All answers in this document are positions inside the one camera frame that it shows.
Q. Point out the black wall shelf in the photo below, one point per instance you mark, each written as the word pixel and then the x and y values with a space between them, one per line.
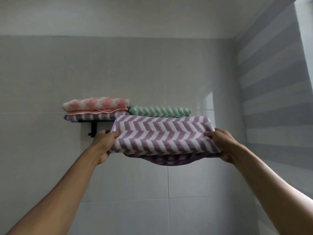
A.
pixel 94 127

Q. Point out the person's right thumb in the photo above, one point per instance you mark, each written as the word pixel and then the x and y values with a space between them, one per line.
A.
pixel 210 135

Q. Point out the person's right forearm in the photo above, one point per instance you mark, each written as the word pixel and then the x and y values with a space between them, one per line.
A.
pixel 276 193

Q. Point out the pink zigzag folded towel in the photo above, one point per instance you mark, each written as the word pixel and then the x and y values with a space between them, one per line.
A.
pixel 96 105

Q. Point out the person's left forearm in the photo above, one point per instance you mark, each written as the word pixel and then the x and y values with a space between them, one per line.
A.
pixel 55 193

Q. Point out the purple zigzag towel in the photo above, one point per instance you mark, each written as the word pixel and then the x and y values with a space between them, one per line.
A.
pixel 162 139

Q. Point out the person's left thumb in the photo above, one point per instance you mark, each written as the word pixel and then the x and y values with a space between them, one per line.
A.
pixel 111 135

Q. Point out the person's left hand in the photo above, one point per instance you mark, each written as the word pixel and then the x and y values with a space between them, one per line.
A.
pixel 104 143

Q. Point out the green zigzag folded towel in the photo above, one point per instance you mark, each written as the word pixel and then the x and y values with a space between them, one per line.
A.
pixel 160 111

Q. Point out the person's right hand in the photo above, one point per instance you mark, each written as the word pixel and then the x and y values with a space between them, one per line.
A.
pixel 226 144

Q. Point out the purple striped folded towel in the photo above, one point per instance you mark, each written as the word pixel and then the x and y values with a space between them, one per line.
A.
pixel 94 116

